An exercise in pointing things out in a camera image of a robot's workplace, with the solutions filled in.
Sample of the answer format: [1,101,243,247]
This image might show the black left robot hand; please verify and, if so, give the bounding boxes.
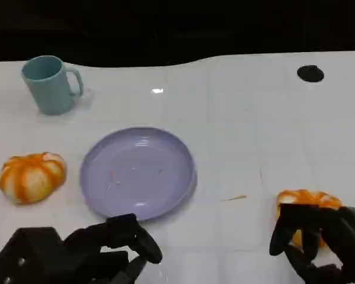
[63,212,163,284]

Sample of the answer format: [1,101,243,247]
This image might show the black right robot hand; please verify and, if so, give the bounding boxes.
[269,203,355,284]

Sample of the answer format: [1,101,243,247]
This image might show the orange and white bread roll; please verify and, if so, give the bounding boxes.
[276,189,343,248]
[0,151,67,205]

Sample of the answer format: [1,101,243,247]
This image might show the lilac plate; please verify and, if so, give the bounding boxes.
[79,127,198,222]

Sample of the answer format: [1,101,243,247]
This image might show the pale green mug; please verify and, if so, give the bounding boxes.
[20,55,84,115]

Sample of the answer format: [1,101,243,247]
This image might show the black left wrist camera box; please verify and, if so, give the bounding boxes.
[0,227,66,284]

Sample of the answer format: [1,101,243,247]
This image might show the black table cable hole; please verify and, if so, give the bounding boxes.
[296,64,325,83]

